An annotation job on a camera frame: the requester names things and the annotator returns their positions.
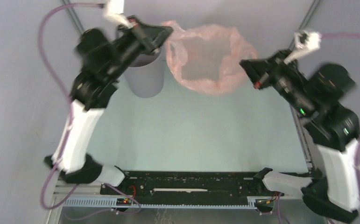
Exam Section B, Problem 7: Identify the pink plastic trash bag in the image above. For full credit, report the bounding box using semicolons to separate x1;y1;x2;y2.
162;21;257;96

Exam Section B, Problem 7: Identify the right aluminium frame post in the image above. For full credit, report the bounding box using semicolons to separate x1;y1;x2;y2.
294;0;324;32

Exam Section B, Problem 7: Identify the white cable duct strip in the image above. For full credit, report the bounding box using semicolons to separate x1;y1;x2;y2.
63;197;257;210

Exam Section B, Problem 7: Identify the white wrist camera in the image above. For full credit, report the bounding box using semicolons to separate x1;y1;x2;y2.
103;0;133;28
283;30;322;64

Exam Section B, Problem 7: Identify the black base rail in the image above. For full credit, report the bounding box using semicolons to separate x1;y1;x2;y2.
117;171;278;205

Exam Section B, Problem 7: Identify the left aluminium frame post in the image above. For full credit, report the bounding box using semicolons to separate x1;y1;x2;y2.
60;0;85;36

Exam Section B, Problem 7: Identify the grey trash bin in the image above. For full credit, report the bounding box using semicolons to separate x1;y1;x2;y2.
120;52;164;98

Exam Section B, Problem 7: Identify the aluminium frame post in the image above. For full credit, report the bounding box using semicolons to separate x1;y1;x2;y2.
60;0;85;36
294;0;324;32

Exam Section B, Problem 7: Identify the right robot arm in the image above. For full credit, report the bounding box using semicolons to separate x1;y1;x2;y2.
239;49;360;224

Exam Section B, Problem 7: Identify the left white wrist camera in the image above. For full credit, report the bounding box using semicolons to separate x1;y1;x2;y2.
103;0;133;28

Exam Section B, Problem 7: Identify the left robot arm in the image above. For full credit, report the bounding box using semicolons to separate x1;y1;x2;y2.
44;16;174;194

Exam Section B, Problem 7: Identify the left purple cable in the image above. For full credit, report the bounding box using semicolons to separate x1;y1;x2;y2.
38;2;106;210

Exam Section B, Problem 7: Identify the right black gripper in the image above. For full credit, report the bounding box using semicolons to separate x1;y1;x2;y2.
240;48;315;116

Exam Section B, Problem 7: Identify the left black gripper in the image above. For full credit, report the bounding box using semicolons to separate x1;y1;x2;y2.
106;15;174;81

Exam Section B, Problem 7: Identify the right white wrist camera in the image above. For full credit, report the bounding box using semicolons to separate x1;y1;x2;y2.
283;30;322;64

